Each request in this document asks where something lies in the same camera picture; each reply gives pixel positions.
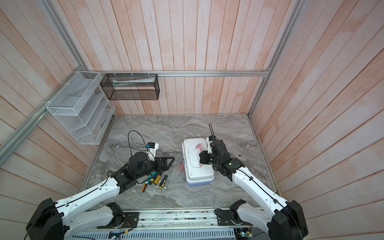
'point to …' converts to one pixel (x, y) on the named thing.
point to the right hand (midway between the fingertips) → (199, 153)
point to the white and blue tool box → (196, 172)
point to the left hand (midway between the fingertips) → (169, 162)
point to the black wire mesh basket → (131, 86)
